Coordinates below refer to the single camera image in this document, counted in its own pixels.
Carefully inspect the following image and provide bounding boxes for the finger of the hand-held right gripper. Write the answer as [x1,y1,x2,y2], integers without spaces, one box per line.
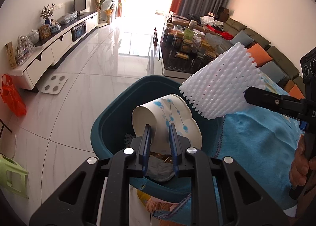
[244,86,304,121]

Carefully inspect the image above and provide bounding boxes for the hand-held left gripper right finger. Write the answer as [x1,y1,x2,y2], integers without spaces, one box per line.
[168,124,289,226]

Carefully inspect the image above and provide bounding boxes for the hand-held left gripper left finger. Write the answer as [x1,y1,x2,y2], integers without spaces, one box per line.
[30,124,152,226]

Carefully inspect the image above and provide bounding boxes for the gold foil wrapper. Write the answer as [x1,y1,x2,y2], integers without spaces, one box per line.
[150,152,174,165]

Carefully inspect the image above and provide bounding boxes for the blue-dotted paper cup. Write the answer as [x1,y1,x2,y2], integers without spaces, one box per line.
[132,94,203,158]

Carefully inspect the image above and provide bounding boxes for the grey barcode plastic wrapper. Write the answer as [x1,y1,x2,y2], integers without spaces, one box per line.
[147,158,175,182]

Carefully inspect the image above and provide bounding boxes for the teal plastic bin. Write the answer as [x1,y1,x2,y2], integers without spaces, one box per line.
[90,75,224,203]

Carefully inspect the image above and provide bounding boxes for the person's right hand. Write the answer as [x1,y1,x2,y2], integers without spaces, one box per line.
[289,139,311,188]

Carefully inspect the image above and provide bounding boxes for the orange cushion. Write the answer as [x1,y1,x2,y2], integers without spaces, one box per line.
[246,43,273,65]
[287,84,307,99]

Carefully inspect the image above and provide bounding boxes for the blue cushion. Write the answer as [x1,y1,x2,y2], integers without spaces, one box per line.
[259,62,288,83]
[230,30,255,49]

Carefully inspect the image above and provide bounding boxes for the green sofa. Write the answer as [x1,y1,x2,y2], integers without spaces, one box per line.
[217,17,307,101]

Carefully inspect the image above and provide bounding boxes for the blue printed blanket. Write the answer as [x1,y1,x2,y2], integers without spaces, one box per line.
[137,69,306,226]

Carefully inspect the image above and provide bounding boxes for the coffee table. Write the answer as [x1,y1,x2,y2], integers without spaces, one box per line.
[157,25,223,80]

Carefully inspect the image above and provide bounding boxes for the red cloth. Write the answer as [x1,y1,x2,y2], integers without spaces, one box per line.
[206,24,234,40]

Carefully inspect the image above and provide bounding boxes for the group of glass jars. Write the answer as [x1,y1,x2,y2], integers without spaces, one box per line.
[161,25,221,60]

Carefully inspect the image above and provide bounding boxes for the cardboard box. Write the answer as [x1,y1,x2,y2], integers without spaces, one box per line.
[217,6,234,22]

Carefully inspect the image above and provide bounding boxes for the pile of white clothes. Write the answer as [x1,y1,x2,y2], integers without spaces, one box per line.
[200,15,224,25]

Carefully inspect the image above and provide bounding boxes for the white body scale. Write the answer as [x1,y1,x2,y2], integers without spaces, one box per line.
[40,74,69,94]

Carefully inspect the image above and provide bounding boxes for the brown ottoman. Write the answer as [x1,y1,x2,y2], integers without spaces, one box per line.
[171,15,206,34]

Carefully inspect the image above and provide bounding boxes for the yellow wrapped flower pot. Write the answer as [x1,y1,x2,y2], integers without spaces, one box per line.
[103,8,114,25]

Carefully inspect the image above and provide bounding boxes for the white TV cabinet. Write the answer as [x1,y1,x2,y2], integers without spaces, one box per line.
[11,11,99,91]

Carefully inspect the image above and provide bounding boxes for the green plastic stool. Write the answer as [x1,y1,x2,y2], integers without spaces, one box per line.
[0,154,29,198]

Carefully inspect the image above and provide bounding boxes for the red plastic bag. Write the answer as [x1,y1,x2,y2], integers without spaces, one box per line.
[0,74,27,117]

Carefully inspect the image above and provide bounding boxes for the black plant stand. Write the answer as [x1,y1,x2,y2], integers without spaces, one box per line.
[0,117,18,161]

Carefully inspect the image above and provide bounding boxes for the blue white porcelain jar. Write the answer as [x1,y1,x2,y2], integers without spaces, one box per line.
[50,21,62,34]

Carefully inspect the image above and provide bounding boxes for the clear plastic bag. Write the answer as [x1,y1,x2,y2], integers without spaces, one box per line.
[58,11,78,25]

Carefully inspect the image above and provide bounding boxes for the black monitor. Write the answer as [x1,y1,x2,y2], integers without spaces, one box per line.
[73,0,87,16]

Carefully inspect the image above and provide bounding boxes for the clear wrapped ornament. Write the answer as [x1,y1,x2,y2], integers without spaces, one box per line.
[15,35,36,65]

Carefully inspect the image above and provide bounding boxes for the white ceramic jar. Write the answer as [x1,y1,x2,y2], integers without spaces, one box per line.
[27,29,40,44]

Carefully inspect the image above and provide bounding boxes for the beige patterned box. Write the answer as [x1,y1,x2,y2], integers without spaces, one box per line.
[4,41,18,69]

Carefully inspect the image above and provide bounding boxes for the small plant in blue vase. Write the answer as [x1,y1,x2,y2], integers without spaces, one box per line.
[40,4,55,25]

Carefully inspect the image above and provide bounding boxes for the wooden picture frame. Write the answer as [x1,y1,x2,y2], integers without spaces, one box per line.
[38,25,52,40]

